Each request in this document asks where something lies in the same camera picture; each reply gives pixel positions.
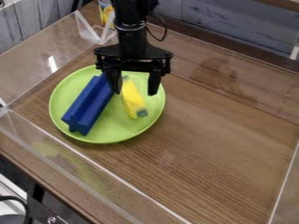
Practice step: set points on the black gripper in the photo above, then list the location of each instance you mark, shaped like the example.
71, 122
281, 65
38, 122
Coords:
151, 60

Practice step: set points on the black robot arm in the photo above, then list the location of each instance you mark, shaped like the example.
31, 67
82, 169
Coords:
133, 54

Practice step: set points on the yellow blue tin can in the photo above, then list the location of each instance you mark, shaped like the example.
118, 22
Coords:
105, 10

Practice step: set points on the clear acrylic tray wall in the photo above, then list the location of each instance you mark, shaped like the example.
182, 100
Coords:
209, 165

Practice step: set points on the green plate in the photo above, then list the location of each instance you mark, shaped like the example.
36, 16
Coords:
115, 125

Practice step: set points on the clear acrylic corner bracket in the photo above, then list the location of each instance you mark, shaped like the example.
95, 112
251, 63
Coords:
97, 34

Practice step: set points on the yellow toy banana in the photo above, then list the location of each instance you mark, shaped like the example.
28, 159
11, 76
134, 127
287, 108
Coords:
133, 99

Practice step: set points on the blue star-shaped block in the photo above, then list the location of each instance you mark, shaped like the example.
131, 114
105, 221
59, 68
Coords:
89, 106

